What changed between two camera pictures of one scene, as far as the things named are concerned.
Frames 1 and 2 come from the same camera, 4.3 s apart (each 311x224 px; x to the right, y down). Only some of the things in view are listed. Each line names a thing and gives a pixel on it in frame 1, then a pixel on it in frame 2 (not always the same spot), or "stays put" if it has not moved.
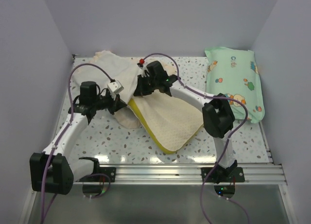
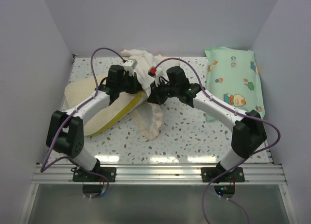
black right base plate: x=237 y=176 stays put
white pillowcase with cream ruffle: x=121 y=72 → x=148 y=118
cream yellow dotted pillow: x=172 y=123 → x=118 y=110
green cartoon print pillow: x=233 y=73 stays put
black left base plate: x=101 y=174 stays put
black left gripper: x=115 y=104 → x=136 y=86
